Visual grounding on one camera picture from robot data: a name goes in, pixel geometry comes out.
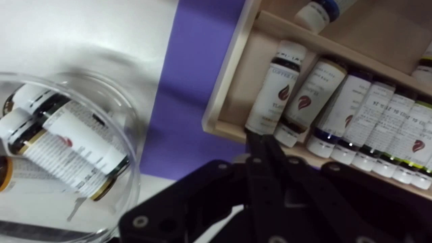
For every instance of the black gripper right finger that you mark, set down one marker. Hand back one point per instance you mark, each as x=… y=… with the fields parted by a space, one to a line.
x=341 y=207

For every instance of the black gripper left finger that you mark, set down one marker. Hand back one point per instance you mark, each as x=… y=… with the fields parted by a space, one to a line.
x=224 y=198

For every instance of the wooden compartment tray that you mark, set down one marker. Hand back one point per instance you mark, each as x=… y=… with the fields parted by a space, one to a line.
x=243 y=76

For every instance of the purple square mat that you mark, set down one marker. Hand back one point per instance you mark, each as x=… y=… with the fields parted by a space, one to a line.
x=197 y=90

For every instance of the clear glass bowl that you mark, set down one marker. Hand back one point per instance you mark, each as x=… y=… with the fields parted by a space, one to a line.
x=125 y=126

